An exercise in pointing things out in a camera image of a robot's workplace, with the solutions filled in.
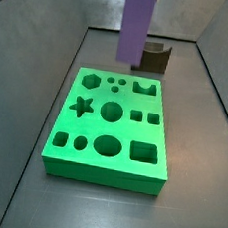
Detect green shape-sorting board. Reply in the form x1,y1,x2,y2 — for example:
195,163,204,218
41,68,168,196

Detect black arch holder stand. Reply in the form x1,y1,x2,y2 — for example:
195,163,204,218
131,42,172,74

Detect purple arch block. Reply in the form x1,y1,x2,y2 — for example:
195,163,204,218
116,0,157,66

